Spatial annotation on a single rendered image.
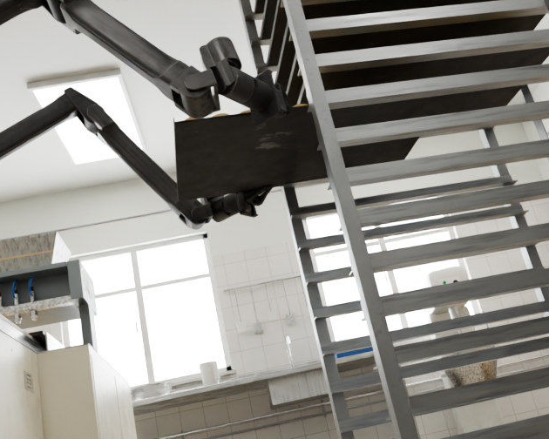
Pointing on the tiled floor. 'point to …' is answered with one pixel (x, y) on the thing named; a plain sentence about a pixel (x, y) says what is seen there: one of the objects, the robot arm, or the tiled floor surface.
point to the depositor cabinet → (83, 395)
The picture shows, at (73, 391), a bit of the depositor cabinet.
